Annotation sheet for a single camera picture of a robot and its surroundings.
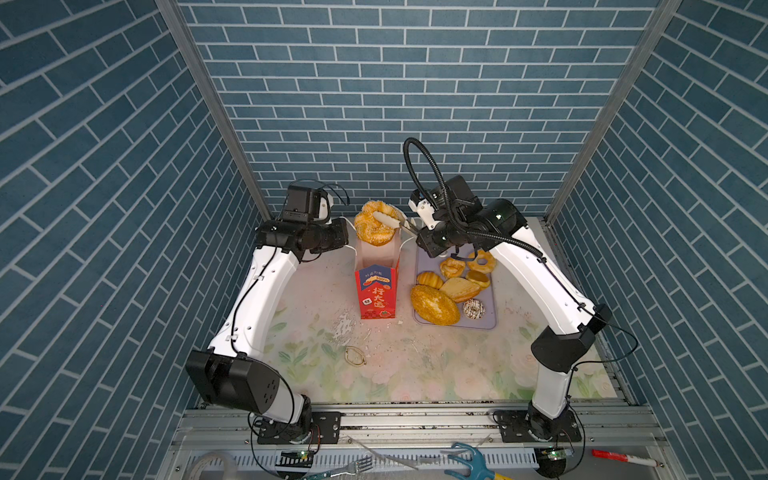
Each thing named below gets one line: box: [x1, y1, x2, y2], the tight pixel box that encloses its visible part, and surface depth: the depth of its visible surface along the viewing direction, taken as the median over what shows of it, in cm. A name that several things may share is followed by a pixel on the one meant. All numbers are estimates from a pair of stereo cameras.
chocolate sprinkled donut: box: [462, 298, 486, 321], surface depth 95 cm
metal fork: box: [303, 456, 373, 480], surface depth 69 cm
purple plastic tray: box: [412, 247, 496, 330], surface depth 95 cm
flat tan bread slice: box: [440, 277, 480, 303], surface depth 96 cm
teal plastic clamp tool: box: [444, 442, 495, 480], surface depth 69 cm
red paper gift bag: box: [354, 228, 403, 319], surface depth 86 cm
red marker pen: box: [592, 449, 664, 467], surface depth 71 cm
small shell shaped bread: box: [440, 257, 466, 279], surface depth 104 cm
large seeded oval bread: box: [410, 284, 460, 326], surface depth 91 cm
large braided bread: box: [354, 200, 406, 247], surface depth 80 cm
